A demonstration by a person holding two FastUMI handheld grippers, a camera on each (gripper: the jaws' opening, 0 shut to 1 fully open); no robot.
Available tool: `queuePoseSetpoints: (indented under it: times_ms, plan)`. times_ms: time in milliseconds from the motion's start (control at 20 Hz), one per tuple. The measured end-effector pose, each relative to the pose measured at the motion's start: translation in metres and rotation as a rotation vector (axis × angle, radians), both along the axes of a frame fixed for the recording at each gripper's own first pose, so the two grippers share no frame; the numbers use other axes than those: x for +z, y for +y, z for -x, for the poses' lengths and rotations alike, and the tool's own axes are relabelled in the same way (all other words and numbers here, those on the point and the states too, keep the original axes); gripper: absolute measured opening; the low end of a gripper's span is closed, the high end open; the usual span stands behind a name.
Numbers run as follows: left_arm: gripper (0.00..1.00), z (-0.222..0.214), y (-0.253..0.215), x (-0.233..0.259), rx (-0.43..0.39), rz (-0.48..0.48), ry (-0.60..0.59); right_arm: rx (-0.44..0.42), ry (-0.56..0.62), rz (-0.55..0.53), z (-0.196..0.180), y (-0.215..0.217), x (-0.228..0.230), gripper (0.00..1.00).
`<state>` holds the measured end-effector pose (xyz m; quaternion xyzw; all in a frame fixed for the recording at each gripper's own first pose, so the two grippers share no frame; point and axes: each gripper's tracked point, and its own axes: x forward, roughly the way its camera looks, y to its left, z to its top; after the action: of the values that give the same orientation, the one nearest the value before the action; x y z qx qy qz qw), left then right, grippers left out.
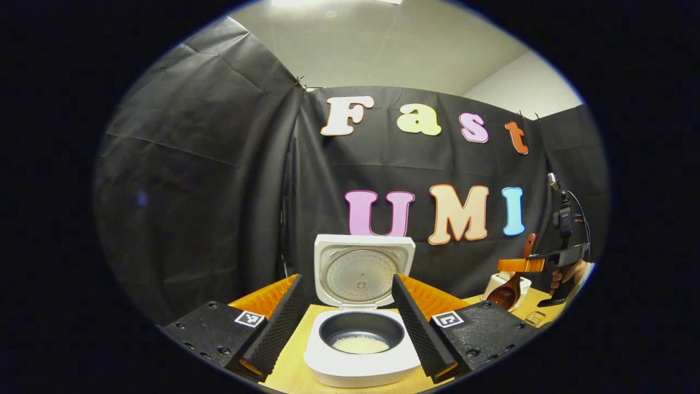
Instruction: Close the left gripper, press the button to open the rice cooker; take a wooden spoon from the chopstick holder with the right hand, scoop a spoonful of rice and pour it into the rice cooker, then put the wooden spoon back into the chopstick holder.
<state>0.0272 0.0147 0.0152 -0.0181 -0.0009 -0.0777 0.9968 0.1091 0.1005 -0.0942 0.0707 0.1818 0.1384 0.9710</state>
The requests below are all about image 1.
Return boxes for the white rice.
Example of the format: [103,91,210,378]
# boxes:
[332,335,390,355]

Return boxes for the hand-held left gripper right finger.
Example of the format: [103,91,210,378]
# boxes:
[391,274,542,385]

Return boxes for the white toaster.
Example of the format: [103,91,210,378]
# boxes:
[484,272,532,302]

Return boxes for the white rice cooker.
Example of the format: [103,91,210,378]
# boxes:
[304,234,422,388]

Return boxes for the black backdrop cloth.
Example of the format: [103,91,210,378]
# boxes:
[93,16,612,329]

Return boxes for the brown wooden spoon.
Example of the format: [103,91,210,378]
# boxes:
[486,233,538,311]

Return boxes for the ceiling light panel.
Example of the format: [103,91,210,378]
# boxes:
[271,0,403,7]

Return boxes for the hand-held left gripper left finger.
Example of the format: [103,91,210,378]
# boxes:
[159,274,307,384]

